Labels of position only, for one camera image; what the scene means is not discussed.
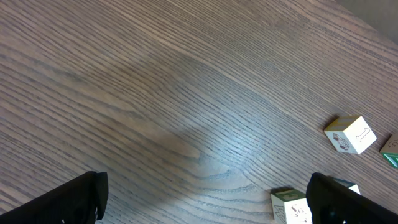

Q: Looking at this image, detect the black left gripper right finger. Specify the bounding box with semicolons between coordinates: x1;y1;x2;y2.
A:
306;172;397;224

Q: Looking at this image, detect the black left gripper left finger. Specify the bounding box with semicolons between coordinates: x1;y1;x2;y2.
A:
1;171;108;224

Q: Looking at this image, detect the white block blue side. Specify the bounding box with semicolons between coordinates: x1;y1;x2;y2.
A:
271;177;360;224

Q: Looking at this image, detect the white X block yellow side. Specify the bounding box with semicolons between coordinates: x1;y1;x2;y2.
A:
380;133;398;169

